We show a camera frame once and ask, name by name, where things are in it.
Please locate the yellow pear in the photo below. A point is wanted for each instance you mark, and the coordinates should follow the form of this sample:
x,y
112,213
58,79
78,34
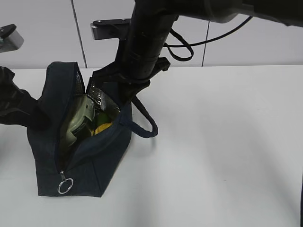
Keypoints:
x,y
102,127

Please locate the green cucumber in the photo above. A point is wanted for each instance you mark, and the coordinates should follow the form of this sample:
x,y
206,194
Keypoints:
x,y
101,119

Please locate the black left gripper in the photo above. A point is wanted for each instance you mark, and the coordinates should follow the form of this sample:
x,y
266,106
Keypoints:
x,y
17,106

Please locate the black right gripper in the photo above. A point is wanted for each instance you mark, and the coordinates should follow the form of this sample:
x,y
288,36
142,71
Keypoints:
x,y
119,86

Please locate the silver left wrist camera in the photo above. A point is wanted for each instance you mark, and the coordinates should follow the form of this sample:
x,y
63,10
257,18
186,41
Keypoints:
x,y
10,39

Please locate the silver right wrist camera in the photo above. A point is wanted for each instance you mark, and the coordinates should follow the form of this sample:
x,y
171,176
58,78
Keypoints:
x,y
109,29

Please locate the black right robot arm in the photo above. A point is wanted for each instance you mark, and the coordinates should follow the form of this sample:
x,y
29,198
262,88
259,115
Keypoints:
x,y
161,32

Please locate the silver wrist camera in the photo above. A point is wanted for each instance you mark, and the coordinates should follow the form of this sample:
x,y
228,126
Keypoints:
x,y
109,29
10,39

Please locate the dark blue lunch bag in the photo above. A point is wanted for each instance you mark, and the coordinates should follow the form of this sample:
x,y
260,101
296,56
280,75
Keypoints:
x,y
88,167

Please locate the green lid glass container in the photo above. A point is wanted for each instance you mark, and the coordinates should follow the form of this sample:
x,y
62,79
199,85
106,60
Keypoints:
x,y
78,124

